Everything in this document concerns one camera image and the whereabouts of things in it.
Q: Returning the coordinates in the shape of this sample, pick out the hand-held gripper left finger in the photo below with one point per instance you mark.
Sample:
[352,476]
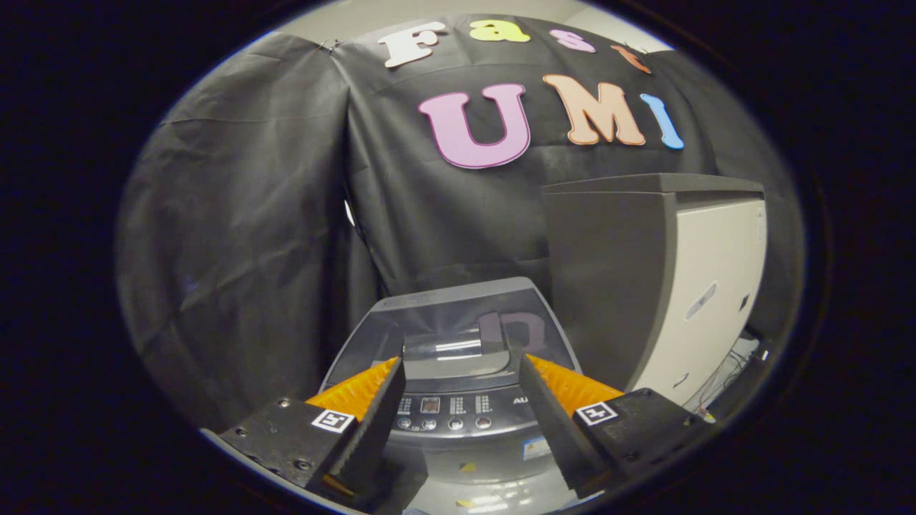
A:
[376,429]

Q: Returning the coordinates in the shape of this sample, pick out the grey washing machine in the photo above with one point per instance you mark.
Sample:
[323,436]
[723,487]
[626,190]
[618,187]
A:
[465,415]

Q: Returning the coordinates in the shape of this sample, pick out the beige cabinet with grey top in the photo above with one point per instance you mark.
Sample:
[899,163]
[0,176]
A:
[608,286]

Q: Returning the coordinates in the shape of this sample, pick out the black backdrop cloth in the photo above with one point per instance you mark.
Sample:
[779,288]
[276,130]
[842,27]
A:
[236,214]

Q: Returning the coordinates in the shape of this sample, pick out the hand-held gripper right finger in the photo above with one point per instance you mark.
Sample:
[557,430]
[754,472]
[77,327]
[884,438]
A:
[551,429]

